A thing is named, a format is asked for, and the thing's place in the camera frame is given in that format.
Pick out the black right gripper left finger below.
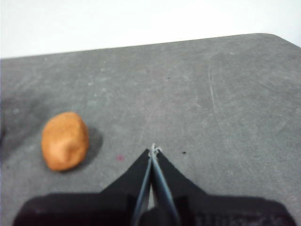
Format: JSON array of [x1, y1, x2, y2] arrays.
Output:
[[13, 147, 153, 226]]

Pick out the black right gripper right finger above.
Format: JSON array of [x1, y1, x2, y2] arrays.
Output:
[[151, 146, 296, 226]]

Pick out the brown potato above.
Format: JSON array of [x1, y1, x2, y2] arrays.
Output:
[[41, 112, 90, 172]]

